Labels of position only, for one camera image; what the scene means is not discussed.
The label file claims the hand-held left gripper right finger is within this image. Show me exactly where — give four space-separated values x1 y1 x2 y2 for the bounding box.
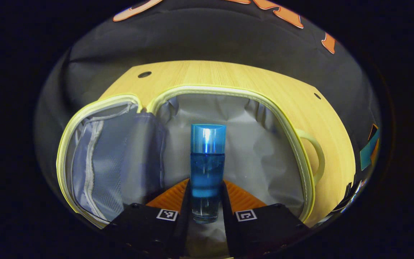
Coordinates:
221 180 310 258

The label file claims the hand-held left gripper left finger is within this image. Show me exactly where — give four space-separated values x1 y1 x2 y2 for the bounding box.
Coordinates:
103 179 192 259

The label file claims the blue skin care bottle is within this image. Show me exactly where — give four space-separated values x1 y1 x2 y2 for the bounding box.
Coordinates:
190 124 226 224

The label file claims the pale yellow suitcase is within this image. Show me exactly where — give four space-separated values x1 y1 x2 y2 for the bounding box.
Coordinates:
56 85 326 231

